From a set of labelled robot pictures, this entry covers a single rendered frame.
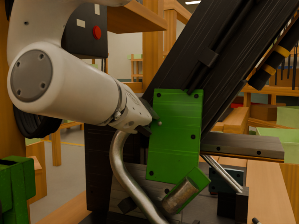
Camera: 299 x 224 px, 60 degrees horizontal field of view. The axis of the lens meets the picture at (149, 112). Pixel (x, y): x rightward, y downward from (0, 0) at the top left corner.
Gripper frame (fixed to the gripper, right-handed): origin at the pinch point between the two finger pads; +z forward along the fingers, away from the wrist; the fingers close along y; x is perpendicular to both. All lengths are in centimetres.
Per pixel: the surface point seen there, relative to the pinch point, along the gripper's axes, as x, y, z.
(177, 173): 2.1, -14.8, 2.8
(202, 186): -0.7, -19.9, 2.5
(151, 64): -4, 45, 71
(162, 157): 2.7, -9.9, 2.7
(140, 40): 17, 565, 843
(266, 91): -78, 25, 296
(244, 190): -5.0, -26.9, 21.0
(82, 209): 39.0, -3.2, 20.5
